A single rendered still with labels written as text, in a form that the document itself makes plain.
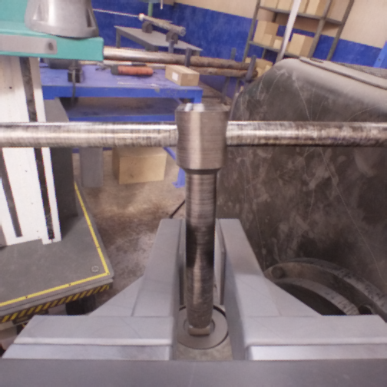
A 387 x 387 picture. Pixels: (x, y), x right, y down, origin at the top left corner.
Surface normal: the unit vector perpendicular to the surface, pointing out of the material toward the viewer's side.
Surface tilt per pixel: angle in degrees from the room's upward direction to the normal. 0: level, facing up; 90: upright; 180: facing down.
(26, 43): 90
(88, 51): 90
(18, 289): 0
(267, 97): 90
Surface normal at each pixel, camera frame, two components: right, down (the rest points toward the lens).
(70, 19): 0.56, 0.25
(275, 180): -0.85, 0.16
